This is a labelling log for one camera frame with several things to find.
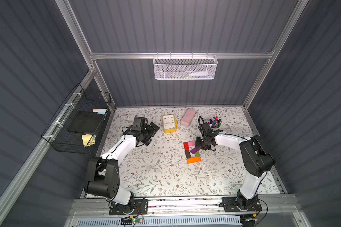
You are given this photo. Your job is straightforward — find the pink building block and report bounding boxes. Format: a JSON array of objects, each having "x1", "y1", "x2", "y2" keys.
[{"x1": 188, "y1": 141, "x2": 196, "y2": 147}]

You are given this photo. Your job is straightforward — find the purple building block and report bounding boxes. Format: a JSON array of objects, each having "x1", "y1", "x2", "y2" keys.
[{"x1": 190, "y1": 148, "x2": 199, "y2": 154}]

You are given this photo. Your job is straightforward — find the orange building block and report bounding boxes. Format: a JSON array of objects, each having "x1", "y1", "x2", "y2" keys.
[{"x1": 187, "y1": 157, "x2": 201, "y2": 164}]

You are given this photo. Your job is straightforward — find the red building block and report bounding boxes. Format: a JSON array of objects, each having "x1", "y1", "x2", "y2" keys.
[{"x1": 183, "y1": 142, "x2": 189, "y2": 150}]

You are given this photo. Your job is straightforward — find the brown building block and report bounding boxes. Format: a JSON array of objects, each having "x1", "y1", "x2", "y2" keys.
[{"x1": 185, "y1": 150, "x2": 191, "y2": 159}]

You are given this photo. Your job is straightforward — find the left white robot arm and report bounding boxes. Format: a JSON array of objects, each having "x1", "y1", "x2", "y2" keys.
[{"x1": 84, "y1": 123, "x2": 160, "y2": 206}]

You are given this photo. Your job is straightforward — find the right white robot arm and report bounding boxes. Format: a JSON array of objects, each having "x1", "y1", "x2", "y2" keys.
[{"x1": 196, "y1": 116, "x2": 275, "y2": 201}]

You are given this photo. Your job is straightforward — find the pink pen cup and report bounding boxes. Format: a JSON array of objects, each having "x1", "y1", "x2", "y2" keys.
[{"x1": 207, "y1": 116, "x2": 222, "y2": 129}]

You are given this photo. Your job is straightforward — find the pink pencil case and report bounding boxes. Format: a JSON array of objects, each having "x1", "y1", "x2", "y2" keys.
[{"x1": 181, "y1": 108, "x2": 196, "y2": 126}]

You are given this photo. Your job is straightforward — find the floral table mat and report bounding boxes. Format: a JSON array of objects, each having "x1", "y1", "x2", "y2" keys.
[{"x1": 85, "y1": 106, "x2": 281, "y2": 198}]

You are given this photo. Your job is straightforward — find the pastel sticky notes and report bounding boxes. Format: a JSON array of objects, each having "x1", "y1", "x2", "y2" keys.
[{"x1": 92, "y1": 109, "x2": 107, "y2": 115}]

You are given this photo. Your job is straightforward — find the yellow sticky notes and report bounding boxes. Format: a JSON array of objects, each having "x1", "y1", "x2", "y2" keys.
[{"x1": 81, "y1": 134, "x2": 97, "y2": 147}]

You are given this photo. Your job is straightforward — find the black notebook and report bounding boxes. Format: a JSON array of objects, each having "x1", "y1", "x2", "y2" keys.
[{"x1": 68, "y1": 111, "x2": 104, "y2": 134}]

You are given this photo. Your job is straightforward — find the white marker in basket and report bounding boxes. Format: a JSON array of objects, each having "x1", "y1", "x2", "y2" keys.
[{"x1": 188, "y1": 71, "x2": 208, "y2": 78}]

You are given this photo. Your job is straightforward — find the small green circuit board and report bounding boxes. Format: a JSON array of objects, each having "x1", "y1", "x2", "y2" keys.
[{"x1": 120, "y1": 216, "x2": 144, "y2": 226}]

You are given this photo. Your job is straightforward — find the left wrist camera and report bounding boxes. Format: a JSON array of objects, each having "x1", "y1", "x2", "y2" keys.
[{"x1": 131, "y1": 116, "x2": 148, "y2": 131}]

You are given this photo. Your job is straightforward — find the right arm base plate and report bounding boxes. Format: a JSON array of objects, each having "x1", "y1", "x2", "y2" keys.
[{"x1": 219, "y1": 196, "x2": 262, "y2": 213}]

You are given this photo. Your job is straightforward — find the black wire wall basket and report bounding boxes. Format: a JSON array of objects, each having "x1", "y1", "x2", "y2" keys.
[{"x1": 42, "y1": 84, "x2": 112, "y2": 155}]

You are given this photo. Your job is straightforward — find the white wire mesh basket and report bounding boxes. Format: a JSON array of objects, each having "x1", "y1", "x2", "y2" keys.
[{"x1": 153, "y1": 54, "x2": 218, "y2": 80}]

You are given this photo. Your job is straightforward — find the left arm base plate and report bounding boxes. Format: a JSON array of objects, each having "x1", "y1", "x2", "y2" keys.
[{"x1": 109, "y1": 199, "x2": 149, "y2": 216}]

